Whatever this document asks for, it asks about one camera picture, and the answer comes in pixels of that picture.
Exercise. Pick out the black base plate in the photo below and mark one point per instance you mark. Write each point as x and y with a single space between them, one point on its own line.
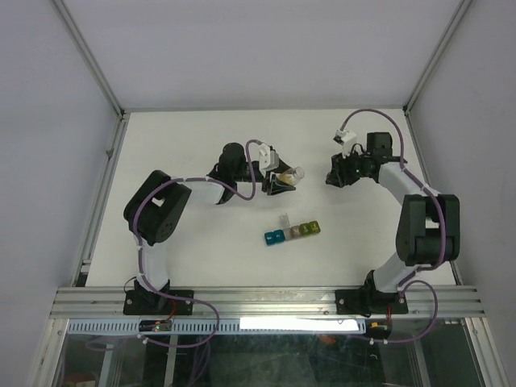
140 302
367 303

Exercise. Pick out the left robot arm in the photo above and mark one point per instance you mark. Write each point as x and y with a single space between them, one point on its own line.
155 210

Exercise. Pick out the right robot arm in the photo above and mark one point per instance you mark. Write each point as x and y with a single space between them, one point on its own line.
428 230

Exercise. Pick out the clear bottle yellow capsules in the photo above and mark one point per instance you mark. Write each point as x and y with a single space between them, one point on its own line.
292 176

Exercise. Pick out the aluminium frame post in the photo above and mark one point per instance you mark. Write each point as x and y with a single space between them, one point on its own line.
437 54
64 13

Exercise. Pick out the right aluminium frame post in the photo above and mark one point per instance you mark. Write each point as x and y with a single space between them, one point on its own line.
437 54

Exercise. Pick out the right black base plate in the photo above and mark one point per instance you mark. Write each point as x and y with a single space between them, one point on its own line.
367 303

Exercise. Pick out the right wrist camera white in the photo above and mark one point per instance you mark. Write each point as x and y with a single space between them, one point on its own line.
346 139

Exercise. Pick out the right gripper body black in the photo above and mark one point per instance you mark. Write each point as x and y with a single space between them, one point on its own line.
358 164

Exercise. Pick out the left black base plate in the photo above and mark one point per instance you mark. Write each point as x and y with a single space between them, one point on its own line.
140 302

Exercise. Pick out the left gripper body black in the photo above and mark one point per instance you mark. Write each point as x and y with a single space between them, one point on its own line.
267 183

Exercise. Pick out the white slotted cable duct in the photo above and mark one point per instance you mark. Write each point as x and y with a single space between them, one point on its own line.
223 326

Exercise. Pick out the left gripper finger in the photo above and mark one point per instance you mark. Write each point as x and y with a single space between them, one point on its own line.
276 187
283 169

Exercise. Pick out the weekly pill organizer strip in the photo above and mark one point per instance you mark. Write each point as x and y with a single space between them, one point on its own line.
289 232

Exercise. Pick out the left aluminium frame post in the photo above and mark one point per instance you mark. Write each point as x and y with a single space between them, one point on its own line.
64 13

